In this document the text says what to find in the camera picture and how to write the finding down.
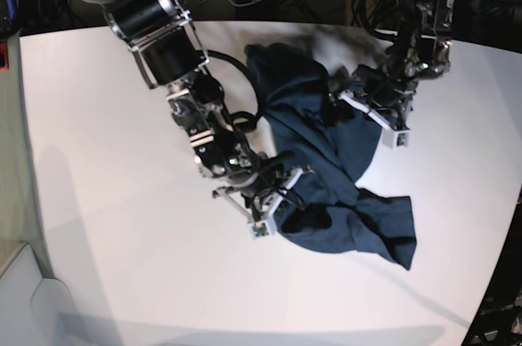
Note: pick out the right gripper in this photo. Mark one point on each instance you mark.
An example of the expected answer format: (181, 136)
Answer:
(242, 169)

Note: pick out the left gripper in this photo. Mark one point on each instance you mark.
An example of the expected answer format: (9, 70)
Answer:
(389, 93)

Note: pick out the dark blue t-shirt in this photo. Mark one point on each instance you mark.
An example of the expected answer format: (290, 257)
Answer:
(338, 216)

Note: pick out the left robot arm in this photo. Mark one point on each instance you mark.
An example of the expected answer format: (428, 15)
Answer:
(419, 34)

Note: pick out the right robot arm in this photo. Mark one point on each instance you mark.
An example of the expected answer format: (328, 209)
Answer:
(163, 40)

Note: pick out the red clamp at table edge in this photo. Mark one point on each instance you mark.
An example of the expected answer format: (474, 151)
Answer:
(4, 61)

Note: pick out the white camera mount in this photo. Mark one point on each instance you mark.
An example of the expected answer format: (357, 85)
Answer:
(261, 227)
(394, 135)

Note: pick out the blue handled tool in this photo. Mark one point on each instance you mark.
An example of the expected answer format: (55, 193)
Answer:
(12, 9)

